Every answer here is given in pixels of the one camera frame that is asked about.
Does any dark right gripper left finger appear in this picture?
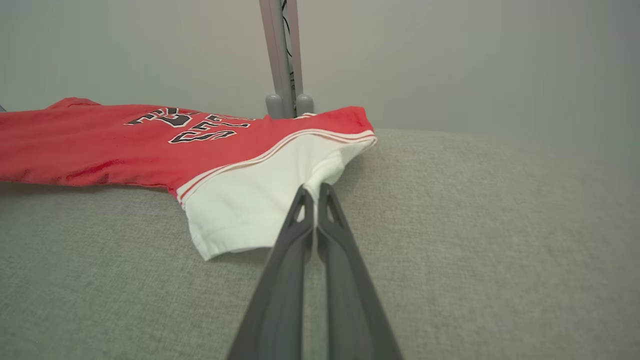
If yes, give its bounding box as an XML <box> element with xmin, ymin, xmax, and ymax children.
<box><xmin>227</xmin><ymin>184</ymin><xmax>317</xmax><ymax>360</ymax></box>

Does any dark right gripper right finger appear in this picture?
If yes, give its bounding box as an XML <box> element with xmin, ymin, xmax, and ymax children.
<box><xmin>317</xmin><ymin>183</ymin><xmax>403</xmax><ymax>360</ymax></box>

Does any red and white jersey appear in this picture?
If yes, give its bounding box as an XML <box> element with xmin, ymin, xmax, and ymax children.
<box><xmin>0</xmin><ymin>97</ymin><xmax>378</xmax><ymax>262</ymax></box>

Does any grey metal partition post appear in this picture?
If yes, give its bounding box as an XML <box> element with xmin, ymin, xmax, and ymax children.
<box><xmin>259</xmin><ymin>0</ymin><xmax>305</xmax><ymax>119</ymax></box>

